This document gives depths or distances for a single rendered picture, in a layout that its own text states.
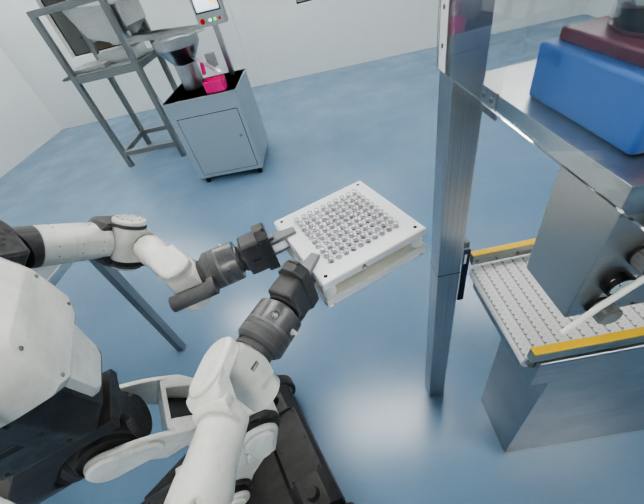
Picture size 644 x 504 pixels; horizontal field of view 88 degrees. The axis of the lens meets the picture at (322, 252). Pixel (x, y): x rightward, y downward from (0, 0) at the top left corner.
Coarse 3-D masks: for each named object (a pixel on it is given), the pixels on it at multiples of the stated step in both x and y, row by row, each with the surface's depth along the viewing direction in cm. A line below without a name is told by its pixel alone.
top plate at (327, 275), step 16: (336, 192) 82; (368, 192) 79; (304, 208) 80; (368, 208) 75; (384, 208) 74; (288, 224) 76; (304, 224) 75; (368, 224) 71; (400, 224) 69; (416, 224) 68; (288, 240) 72; (304, 240) 71; (352, 240) 68; (384, 240) 67; (400, 240) 66; (304, 256) 68; (320, 256) 67; (352, 256) 65; (368, 256) 64; (384, 256) 66; (320, 272) 64; (336, 272) 63; (352, 272) 63
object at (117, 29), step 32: (96, 0) 277; (128, 0) 303; (96, 32) 299; (128, 32) 306; (160, 32) 324; (64, 64) 309; (96, 64) 320; (128, 64) 310; (160, 128) 410; (128, 160) 378
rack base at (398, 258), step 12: (288, 252) 79; (396, 252) 70; (408, 252) 69; (420, 252) 71; (372, 264) 69; (384, 264) 68; (396, 264) 69; (360, 276) 67; (372, 276) 67; (336, 288) 66; (348, 288) 66; (360, 288) 68; (324, 300) 67; (336, 300) 66
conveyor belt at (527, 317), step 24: (504, 264) 83; (480, 288) 81; (504, 288) 78; (528, 288) 77; (504, 312) 74; (528, 312) 73; (552, 312) 72; (624, 312) 69; (528, 336) 69; (552, 336) 68; (576, 336) 67
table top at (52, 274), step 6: (60, 264) 117; (66, 264) 119; (36, 270) 117; (42, 270) 116; (48, 270) 116; (54, 270) 115; (60, 270) 117; (66, 270) 119; (42, 276) 114; (48, 276) 113; (54, 276) 114; (60, 276) 116; (54, 282) 114
